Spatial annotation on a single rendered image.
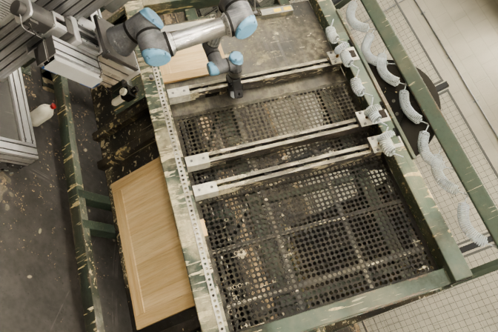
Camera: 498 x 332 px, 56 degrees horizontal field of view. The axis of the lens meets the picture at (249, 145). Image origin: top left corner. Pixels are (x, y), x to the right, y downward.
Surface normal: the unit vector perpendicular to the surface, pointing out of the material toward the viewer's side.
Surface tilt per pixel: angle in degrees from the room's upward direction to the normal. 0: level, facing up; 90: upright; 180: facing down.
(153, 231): 90
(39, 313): 0
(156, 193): 90
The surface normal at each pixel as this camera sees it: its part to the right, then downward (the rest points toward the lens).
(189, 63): 0.07, -0.48
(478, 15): -0.43, -0.18
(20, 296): 0.83, -0.45
